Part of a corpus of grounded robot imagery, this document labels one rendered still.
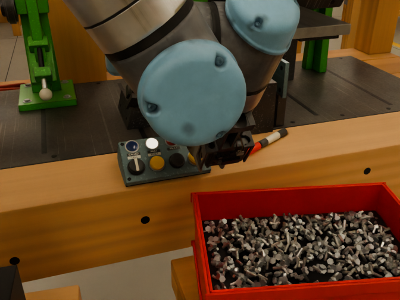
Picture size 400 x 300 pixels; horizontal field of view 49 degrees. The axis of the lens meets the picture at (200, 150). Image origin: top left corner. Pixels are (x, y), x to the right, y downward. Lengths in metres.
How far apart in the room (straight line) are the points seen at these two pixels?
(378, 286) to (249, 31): 0.33
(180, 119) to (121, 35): 0.07
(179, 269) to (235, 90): 0.47
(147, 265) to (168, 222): 1.14
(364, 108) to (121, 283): 1.19
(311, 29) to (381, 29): 0.83
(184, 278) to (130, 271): 1.20
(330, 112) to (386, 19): 0.64
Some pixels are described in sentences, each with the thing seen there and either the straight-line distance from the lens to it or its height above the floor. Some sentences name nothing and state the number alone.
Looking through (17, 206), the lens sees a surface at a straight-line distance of 0.75.
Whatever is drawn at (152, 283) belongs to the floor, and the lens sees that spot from 1.85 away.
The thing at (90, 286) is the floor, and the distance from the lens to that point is 1.88.
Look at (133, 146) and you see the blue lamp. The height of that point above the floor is 0.95.
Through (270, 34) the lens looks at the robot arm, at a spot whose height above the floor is 1.20.
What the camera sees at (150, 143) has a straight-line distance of 0.77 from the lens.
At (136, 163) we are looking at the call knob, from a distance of 0.74.
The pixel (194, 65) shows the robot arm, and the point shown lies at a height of 1.22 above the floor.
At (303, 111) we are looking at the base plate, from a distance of 1.05.
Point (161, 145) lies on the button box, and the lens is 0.77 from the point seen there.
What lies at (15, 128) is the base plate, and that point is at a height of 0.90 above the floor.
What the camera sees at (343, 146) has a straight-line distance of 0.91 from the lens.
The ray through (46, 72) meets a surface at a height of 0.99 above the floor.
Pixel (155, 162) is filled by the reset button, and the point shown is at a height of 0.94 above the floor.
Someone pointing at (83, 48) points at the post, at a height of 0.98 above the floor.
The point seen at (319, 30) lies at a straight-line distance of 0.82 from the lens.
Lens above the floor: 1.30
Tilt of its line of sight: 28 degrees down
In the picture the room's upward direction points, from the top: straight up
